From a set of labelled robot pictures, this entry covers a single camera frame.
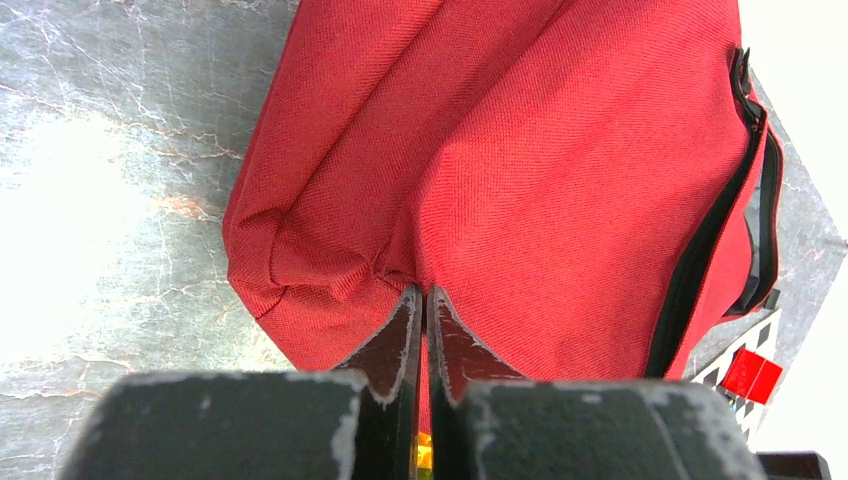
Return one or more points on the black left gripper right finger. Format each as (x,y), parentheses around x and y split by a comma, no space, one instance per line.
(491,422)

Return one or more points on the black white chessboard mat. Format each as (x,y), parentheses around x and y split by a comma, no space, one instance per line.
(761,339)

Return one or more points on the red toy brick house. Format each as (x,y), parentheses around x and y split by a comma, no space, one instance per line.
(751,377)

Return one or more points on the red student backpack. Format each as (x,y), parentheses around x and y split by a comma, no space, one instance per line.
(593,183)

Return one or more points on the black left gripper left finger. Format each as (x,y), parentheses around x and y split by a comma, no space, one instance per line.
(357,420)

